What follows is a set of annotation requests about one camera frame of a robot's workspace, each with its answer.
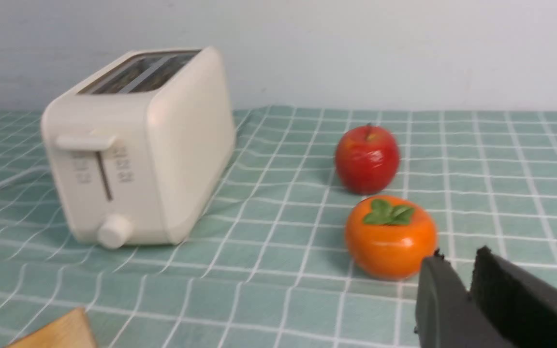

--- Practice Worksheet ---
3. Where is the white two-slot toaster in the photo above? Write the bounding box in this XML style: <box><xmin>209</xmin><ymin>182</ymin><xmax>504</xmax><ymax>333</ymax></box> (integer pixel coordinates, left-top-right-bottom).
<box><xmin>41</xmin><ymin>46</ymin><xmax>237</xmax><ymax>249</ymax></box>

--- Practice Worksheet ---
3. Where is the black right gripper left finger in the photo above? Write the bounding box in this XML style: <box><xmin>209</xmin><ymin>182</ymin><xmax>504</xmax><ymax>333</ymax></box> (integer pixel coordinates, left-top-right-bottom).
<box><xmin>415</xmin><ymin>255</ymin><xmax>514</xmax><ymax>348</ymax></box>

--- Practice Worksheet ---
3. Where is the green checkered tablecloth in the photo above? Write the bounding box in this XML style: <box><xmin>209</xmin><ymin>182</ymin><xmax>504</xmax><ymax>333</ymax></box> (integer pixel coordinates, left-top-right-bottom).
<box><xmin>0</xmin><ymin>106</ymin><xmax>557</xmax><ymax>348</ymax></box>

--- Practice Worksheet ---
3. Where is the red apple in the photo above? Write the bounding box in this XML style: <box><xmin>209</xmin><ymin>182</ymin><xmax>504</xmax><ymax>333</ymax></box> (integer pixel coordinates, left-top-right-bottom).
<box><xmin>334</xmin><ymin>123</ymin><xmax>401</xmax><ymax>195</ymax></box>

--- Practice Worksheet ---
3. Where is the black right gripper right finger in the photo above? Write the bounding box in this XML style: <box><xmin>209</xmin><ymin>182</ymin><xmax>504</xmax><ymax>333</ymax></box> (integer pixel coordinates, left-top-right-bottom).
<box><xmin>470</xmin><ymin>246</ymin><xmax>557</xmax><ymax>348</ymax></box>

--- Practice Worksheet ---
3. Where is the orange persimmon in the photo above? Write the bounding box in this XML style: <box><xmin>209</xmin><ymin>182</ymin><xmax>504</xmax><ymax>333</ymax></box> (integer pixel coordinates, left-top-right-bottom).
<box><xmin>343</xmin><ymin>195</ymin><xmax>438</xmax><ymax>281</ymax></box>

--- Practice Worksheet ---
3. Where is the toast slice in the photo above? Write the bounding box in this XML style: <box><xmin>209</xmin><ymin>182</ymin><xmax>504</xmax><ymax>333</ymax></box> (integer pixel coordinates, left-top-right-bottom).
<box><xmin>7</xmin><ymin>307</ymin><xmax>99</xmax><ymax>348</ymax></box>

